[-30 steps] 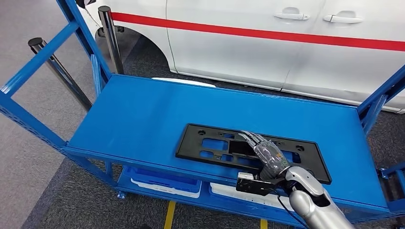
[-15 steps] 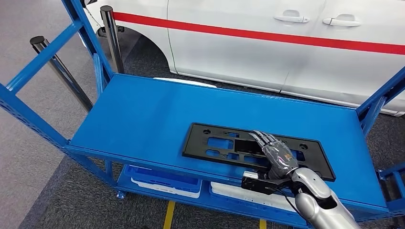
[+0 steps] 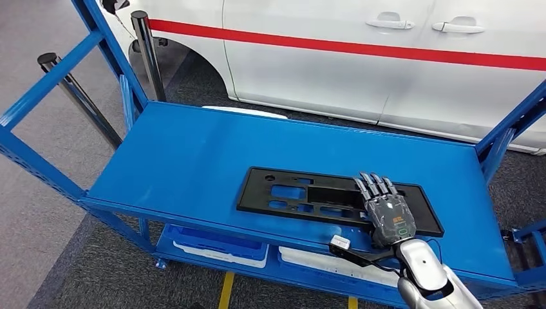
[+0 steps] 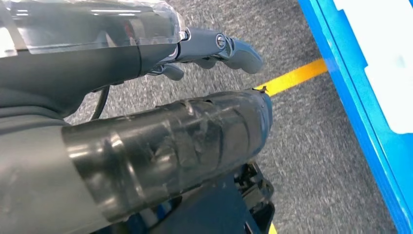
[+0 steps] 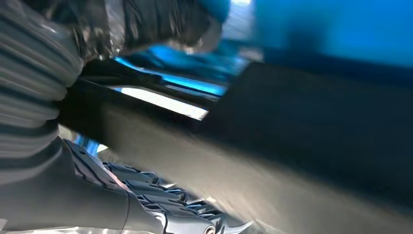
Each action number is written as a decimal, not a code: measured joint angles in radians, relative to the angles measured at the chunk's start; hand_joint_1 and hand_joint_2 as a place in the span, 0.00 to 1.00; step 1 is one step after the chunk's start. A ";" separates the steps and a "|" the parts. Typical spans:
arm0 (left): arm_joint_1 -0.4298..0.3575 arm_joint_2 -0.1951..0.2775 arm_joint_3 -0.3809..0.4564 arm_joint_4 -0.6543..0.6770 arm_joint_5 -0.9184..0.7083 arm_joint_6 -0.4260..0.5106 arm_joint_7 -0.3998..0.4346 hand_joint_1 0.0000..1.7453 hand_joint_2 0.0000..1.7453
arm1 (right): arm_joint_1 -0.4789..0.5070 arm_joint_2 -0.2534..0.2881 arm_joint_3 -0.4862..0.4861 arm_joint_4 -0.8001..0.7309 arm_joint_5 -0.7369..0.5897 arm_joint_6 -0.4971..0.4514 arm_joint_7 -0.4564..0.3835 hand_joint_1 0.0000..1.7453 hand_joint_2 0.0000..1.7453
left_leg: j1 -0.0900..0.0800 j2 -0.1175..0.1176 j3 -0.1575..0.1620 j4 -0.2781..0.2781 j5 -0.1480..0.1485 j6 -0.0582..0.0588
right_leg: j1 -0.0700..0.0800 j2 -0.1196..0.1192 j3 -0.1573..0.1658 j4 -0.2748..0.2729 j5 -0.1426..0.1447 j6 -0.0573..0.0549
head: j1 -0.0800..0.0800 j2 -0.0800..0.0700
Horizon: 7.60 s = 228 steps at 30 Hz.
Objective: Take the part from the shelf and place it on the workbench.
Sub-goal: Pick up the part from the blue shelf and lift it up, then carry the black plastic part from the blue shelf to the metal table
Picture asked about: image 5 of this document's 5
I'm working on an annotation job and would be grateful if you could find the blue metal shelf rack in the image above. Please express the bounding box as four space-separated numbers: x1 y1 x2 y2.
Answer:
74 0 413 156

